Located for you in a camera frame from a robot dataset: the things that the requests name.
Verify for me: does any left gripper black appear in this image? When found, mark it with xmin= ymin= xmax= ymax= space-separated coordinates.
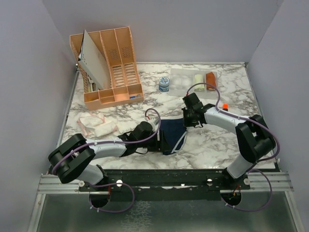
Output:
xmin=137 ymin=129 xmax=171 ymax=152

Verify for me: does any navy blue underwear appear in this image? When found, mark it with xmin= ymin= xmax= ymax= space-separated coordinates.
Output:
xmin=160 ymin=116 xmax=187 ymax=155

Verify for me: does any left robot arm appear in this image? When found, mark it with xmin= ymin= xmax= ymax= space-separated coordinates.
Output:
xmin=48 ymin=121 xmax=170 ymax=191

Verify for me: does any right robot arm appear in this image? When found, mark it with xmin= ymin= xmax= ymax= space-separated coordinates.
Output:
xmin=182 ymin=93 xmax=276 ymax=189

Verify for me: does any white pink underwear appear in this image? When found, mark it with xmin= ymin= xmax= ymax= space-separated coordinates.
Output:
xmin=76 ymin=112 xmax=118 ymax=139

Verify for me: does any orange capped marker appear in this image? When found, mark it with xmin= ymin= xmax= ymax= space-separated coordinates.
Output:
xmin=222 ymin=103 xmax=228 ymax=112

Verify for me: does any clear plastic tray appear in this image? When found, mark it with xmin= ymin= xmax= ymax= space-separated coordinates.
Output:
xmin=168 ymin=69 xmax=218 ymax=100

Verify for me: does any rolled cream cloth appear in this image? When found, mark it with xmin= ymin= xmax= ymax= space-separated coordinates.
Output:
xmin=194 ymin=74 xmax=205 ymax=92

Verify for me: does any rolled orange cloth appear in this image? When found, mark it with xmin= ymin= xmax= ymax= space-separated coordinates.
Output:
xmin=206 ymin=72 xmax=217 ymax=91

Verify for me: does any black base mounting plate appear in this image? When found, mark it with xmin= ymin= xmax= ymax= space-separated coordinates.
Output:
xmin=79 ymin=169 xmax=250 ymax=202

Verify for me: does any small blue white jar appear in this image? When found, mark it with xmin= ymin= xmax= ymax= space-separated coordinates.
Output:
xmin=158 ymin=76 xmax=169 ymax=92

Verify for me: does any blue item in organizer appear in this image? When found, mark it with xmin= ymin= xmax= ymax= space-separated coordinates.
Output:
xmin=129 ymin=94 xmax=141 ymax=99

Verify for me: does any orange desk file organizer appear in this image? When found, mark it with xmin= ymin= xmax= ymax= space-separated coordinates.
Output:
xmin=78 ymin=27 xmax=144 ymax=111

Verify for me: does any white perforated board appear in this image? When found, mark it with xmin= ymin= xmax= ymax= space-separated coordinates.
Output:
xmin=78 ymin=30 xmax=111 ymax=90

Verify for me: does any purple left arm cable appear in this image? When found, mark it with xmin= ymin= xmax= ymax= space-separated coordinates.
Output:
xmin=51 ymin=108 xmax=161 ymax=213

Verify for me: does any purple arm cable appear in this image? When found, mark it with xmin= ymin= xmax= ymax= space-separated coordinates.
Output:
xmin=51 ymin=108 xmax=161 ymax=213
xmin=185 ymin=83 xmax=281 ymax=211

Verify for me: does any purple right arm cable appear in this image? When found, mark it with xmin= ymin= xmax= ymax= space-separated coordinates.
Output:
xmin=185 ymin=83 xmax=281 ymax=211

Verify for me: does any aluminium rail frame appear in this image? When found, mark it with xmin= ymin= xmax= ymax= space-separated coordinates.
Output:
xmin=28 ymin=169 xmax=304 ymax=232

